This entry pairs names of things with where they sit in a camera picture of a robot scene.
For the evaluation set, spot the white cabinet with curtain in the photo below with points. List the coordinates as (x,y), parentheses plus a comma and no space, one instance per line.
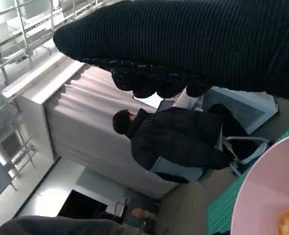
(85,122)

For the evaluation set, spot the pink bowl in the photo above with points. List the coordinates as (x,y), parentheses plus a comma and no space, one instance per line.
(269,183)

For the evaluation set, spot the grey chair with person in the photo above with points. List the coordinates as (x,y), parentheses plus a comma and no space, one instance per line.
(247,151)

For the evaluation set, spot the green cutting mat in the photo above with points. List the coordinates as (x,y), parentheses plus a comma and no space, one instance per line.
(220,208)

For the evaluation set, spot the white pipe lattice frame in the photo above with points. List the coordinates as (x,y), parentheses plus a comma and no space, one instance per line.
(12,36)

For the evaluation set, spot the black monitor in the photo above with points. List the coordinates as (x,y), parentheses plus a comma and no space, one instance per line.
(83,204)

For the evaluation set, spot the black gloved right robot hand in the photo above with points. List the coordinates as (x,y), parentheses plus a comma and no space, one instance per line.
(183,44)

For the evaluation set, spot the large white mesh cabinet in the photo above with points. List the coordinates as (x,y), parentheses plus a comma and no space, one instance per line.
(245,107)

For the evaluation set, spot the seated person in black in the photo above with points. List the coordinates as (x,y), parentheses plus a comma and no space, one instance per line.
(178,139)

